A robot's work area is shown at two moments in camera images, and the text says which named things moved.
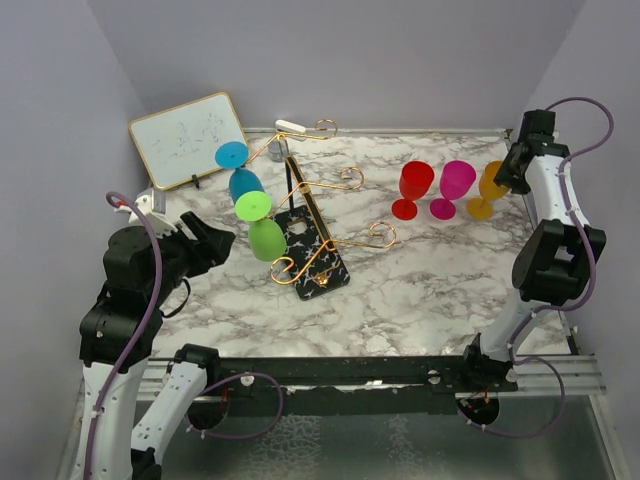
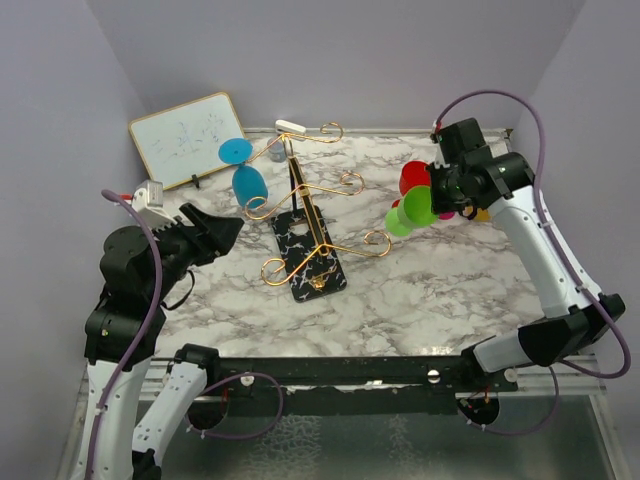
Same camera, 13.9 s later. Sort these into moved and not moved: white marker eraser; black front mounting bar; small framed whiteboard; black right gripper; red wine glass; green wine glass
Moved: black right gripper; green wine glass
Not moved: red wine glass; small framed whiteboard; white marker eraser; black front mounting bar
